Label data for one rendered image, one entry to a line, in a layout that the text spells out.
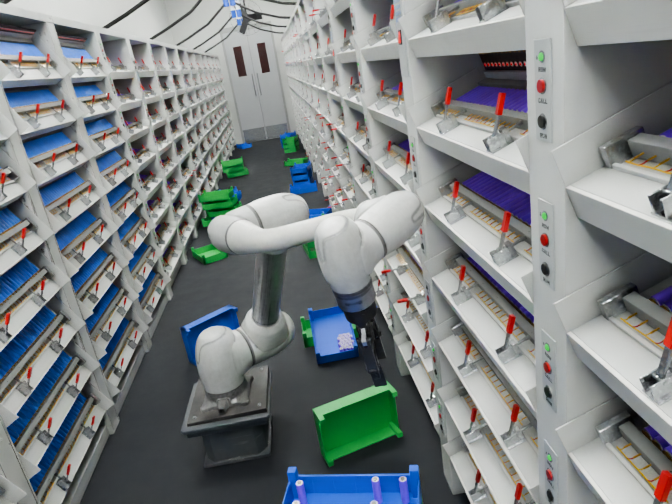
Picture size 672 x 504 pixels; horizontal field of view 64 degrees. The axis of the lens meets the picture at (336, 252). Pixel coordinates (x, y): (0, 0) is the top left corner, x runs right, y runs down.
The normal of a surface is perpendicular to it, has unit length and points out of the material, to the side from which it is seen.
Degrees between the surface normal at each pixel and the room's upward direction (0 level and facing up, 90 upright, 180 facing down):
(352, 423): 90
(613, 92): 90
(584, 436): 90
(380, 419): 90
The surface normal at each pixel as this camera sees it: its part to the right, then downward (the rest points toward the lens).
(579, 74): 0.11, 0.33
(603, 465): -0.49, -0.80
